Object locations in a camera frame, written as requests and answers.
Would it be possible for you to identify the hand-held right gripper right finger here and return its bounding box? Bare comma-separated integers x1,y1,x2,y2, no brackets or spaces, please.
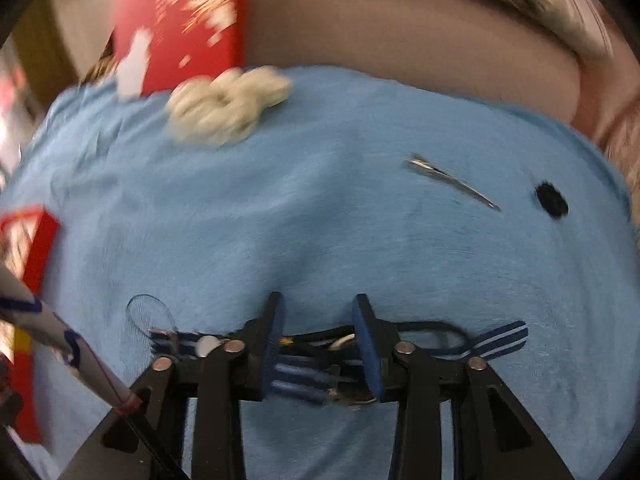
351,293,577,480

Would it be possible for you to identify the white blue red tube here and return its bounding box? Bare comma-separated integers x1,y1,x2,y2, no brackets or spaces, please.
0,264,138,408

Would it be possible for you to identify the small black hair tie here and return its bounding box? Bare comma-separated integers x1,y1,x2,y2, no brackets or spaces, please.
534,181,570,219

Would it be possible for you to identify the red gift box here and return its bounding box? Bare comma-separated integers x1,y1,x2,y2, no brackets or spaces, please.
0,205,63,446

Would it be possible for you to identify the striped floral sofa armrest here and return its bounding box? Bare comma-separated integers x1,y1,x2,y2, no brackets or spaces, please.
592,107,640,228

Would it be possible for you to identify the mauve quilted cushion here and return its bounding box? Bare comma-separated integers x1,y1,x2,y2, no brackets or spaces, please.
244,0,587,128

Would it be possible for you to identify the red floral box lid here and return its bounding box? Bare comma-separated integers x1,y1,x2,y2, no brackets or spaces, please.
110,0,253,101

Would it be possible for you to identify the blue striped strap watch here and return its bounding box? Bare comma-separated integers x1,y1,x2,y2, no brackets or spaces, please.
126,293,530,408

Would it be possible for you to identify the black cable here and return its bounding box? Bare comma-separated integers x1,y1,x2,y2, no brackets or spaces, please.
125,407,188,480

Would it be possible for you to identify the metal hair clip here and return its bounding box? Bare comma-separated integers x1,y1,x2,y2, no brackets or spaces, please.
406,156,502,212

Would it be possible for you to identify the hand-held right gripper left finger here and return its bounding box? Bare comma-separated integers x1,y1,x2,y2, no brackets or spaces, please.
59,291,287,480

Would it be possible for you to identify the cream dotted scrunchie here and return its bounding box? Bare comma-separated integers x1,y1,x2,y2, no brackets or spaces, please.
165,66,293,148

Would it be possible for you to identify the blue towel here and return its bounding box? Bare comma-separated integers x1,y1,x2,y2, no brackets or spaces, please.
0,65,640,480

